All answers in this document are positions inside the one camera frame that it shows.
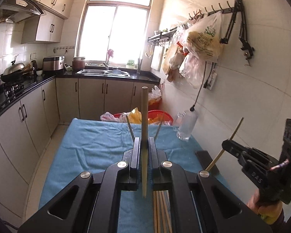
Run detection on kitchen window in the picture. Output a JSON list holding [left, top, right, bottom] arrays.
[[75, 0, 158, 68]]

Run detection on black hook rail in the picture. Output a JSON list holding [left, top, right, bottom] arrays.
[[188, 1, 236, 20]]

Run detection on black wall rack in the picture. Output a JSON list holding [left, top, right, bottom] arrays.
[[148, 27, 178, 44]]

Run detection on kitchen counter with cabinets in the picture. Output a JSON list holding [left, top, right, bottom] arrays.
[[0, 74, 160, 224]]

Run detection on black flat phone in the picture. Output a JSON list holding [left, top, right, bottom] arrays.
[[195, 150, 220, 176]]

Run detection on brown clay pot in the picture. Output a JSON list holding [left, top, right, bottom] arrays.
[[72, 57, 86, 70]]

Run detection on red plastic basin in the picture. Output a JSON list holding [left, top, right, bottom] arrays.
[[113, 110, 174, 127]]

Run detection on cluster of hanging plastic bags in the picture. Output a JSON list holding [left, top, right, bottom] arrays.
[[161, 22, 206, 89]]

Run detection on blue towel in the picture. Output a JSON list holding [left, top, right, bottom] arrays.
[[39, 118, 230, 233]]

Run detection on long wooden chopstick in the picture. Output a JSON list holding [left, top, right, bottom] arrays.
[[141, 87, 149, 198], [205, 117, 244, 173]]

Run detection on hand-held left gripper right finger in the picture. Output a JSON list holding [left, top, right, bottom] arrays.
[[149, 137, 273, 233]]

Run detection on black gas stove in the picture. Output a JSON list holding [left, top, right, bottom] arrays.
[[0, 81, 25, 110]]

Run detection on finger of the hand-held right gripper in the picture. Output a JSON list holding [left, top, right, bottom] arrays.
[[222, 139, 251, 162]]

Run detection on beige wall cabinets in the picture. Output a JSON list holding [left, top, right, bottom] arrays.
[[11, 0, 81, 44]]

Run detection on white plastic bag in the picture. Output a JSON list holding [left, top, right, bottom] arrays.
[[100, 112, 122, 122]]

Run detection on black wok with lid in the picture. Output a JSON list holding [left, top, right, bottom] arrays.
[[0, 56, 26, 82]]

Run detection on clear glass mug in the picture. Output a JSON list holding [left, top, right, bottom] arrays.
[[173, 109, 198, 141]]

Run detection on wall power socket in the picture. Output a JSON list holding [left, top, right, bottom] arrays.
[[204, 70, 217, 90]]

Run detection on steel kitchen sink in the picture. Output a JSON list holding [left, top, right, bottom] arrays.
[[76, 68, 131, 77]]

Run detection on yellowish hanging plastic bag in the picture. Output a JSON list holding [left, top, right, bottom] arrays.
[[184, 12, 225, 62]]

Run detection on clear bag on bin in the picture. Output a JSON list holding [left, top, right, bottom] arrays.
[[148, 85, 163, 111]]

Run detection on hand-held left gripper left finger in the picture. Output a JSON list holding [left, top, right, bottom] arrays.
[[18, 137, 140, 233]]

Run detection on person's right hand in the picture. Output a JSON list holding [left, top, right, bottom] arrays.
[[247, 189, 284, 225]]

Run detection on steel rice cooker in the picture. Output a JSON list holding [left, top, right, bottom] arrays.
[[42, 56, 65, 74]]

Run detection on bunch of wooden chopsticks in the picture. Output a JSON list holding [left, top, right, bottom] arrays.
[[126, 115, 172, 233]]

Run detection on yellow plastic bag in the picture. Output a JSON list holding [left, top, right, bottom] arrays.
[[122, 107, 142, 123]]

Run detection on white cutting board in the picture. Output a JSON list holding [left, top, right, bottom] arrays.
[[150, 46, 164, 72]]

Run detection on steel range hood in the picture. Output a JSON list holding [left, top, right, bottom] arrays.
[[0, 0, 45, 25]]

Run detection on black cable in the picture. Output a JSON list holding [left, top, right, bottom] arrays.
[[190, 62, 216, 111]]

